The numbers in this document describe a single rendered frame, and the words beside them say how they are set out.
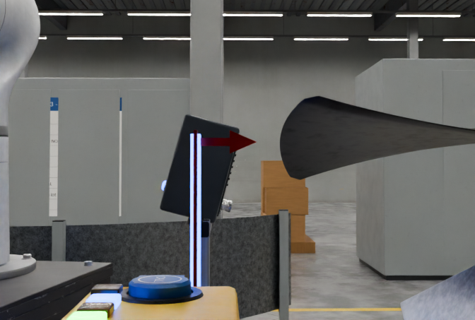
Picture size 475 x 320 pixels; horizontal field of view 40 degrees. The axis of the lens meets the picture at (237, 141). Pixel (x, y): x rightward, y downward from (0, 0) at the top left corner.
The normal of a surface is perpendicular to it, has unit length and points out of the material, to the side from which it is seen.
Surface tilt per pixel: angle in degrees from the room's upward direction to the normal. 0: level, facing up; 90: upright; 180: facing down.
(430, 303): 55
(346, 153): 161
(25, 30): 96
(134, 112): 90
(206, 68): 90
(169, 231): 90
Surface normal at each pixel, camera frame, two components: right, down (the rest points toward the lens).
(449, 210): 0.02, -0.04
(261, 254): 0.74, -0.03
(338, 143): 0.03, 0.95
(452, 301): -0.66, -0.58
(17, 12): 0.93, 0.00
